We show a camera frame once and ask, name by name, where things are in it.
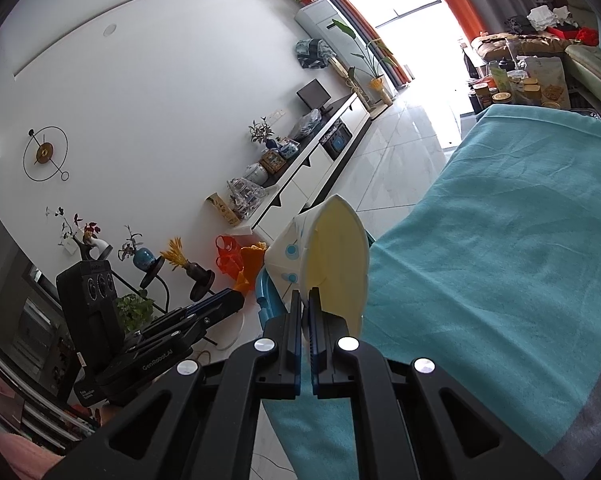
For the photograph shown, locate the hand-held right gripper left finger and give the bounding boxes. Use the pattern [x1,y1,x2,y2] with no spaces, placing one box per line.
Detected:
[43,290,304,480]

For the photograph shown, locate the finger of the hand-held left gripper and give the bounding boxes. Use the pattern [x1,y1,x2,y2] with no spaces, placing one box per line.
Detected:
[178,287,245,333]

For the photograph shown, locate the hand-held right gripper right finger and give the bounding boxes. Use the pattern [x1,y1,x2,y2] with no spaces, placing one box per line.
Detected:
[307,287,564,480]

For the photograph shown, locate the white paper cup blue dots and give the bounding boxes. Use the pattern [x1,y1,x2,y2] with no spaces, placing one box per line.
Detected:
[264,194,370,346]

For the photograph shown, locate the person's left forearm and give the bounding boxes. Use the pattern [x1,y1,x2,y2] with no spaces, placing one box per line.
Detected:
[0,427,84,480]

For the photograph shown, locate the black vase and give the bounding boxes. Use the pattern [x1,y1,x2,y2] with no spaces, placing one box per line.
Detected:
[185,262,215,302]

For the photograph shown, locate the green leafy potted plant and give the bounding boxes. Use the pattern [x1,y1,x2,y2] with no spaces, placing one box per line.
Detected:
[114,292,154,335]

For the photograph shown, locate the orange plastic bag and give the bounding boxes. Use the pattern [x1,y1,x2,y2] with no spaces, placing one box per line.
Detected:
[215,235,244,276]

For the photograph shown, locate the orange yellow cloth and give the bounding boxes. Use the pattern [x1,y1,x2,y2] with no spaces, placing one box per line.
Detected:
[234,242,267,293]

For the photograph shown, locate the black round side stand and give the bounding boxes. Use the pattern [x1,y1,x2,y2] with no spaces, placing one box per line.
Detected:
[139,255,174,313]

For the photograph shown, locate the yellow wheat bunch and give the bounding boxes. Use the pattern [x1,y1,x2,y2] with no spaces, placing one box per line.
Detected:
[159,237,187,270]

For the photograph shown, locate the plant in blue round vase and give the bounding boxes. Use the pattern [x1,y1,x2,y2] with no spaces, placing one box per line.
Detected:
[118,225,154,272]

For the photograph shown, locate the red leaf flower arrangement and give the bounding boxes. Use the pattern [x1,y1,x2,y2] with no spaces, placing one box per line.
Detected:
[45,205,112,261]

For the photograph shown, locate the yellow patterned box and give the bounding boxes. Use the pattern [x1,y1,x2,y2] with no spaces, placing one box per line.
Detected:
[205,192,242,227]

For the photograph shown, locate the glass ship model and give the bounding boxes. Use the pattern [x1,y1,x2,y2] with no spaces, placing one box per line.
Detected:
[227,177,270,212]

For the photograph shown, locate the white ceramic jar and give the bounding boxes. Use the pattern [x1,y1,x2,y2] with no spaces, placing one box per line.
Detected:
[243,162,270,187]

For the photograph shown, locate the white tv cabinet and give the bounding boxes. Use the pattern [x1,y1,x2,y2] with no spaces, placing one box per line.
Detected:
[220,92,371,238]

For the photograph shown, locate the bonsai in blue vase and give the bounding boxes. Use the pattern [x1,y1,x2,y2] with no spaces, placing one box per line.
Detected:
[249,117,277,152]

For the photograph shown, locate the clear plastic bag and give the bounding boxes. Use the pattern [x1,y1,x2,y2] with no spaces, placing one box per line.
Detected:
[287,109,322,142]

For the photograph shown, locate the black monitor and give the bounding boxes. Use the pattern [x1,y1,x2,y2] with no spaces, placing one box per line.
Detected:
[297,79,332,113]

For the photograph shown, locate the yellow floor vase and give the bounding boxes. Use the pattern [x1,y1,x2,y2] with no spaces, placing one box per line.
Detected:
[369,76,395,107]

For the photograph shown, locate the standing fan with patterned cover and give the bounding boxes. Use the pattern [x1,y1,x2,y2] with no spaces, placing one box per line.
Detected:
[295,37,335,69]

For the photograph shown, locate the tall leafy plant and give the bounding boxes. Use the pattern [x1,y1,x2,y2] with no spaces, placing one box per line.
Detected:
[331,17,397,86]

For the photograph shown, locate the white standing air conditioner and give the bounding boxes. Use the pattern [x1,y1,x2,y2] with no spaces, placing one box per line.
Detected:
[294,0,347,47]

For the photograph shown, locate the grey orange striped curtain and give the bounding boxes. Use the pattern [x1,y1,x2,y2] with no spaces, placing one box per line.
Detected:
[285,0,414,91]

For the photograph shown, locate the cluttered coffee table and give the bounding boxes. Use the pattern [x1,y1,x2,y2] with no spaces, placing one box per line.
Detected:
[463,57,586,111]

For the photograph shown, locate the green sectional sofa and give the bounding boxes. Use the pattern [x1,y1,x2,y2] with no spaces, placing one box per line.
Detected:
[473,0,601,123]

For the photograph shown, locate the white clothes pile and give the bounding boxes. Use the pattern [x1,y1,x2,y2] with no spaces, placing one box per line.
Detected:
[527,5,576,31]

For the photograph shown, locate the red clothes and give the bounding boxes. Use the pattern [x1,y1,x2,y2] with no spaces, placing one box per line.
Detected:
[548,27,599,46]

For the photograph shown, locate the white floor cable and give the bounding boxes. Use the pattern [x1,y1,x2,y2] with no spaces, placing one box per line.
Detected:
[213,310,262,352]

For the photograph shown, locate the round black wall clock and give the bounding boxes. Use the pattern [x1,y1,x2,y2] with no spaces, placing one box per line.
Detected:
[23,127,71,183]

